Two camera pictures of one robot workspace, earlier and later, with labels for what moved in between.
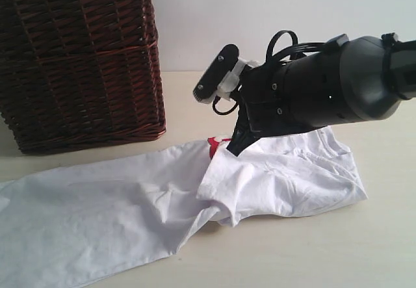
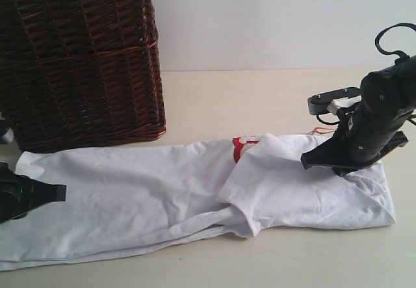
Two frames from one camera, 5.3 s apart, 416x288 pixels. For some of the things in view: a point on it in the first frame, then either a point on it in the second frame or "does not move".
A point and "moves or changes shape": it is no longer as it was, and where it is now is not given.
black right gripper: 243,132 → 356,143
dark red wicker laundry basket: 80,67 does not move
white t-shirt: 75,225 moves or changes shape
